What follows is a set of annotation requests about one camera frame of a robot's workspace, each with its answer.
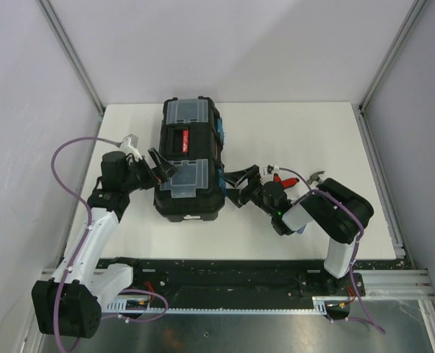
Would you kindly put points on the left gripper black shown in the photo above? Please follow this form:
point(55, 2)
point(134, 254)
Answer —
point(165, 170)

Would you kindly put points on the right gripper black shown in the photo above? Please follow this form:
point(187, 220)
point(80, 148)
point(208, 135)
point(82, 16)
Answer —
point(235, 178)

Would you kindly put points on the black plastic toolbox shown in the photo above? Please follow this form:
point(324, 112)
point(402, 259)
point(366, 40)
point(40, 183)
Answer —
point(192, 139)

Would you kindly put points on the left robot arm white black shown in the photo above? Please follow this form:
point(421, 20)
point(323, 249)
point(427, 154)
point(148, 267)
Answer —
point(71, 302)

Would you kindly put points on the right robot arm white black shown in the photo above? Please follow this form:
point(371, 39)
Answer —
point(295, 202)

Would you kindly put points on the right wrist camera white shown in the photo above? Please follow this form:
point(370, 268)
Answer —
point(270, 170)

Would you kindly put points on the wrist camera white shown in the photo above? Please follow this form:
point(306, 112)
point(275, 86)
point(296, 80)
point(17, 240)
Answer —
point(129, 146)
point(270, 170)

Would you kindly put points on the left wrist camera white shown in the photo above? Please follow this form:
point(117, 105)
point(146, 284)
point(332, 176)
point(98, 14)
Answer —
point(129, 146)

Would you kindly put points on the red handled pliers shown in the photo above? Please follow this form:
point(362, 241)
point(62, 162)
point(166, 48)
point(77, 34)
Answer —
point(285, 183)

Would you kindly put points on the claw hammer black handle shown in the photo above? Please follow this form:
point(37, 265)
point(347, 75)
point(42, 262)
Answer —
point(316, 177)

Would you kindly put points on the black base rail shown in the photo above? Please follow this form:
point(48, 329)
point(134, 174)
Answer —
point(235, 284)

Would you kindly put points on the right aluminium frame post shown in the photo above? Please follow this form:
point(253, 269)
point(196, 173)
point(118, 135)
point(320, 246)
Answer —
point(406, 28)

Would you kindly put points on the aluminium frame post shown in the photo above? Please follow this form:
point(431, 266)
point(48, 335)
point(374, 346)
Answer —
point(406, 28)
point(59, 31)

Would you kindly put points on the grey slotted cable duct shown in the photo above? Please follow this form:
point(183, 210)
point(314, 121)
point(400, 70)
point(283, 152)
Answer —
point(317, 305)

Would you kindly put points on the left aluminium frame post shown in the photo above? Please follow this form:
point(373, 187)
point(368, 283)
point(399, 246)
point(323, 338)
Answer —
point(59, 31)

